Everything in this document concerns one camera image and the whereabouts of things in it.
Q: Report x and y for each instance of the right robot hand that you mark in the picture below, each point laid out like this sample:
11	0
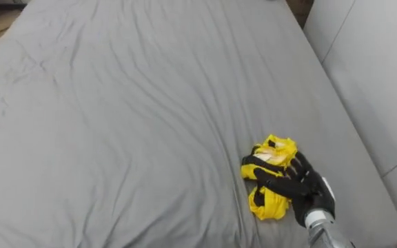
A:
302	187

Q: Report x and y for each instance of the yellow and black garment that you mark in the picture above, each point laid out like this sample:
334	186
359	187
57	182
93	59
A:
271	206

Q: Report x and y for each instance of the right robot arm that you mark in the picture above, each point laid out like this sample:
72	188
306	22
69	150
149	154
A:
322	232

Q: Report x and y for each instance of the grey bed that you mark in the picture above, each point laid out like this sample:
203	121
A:
122	120

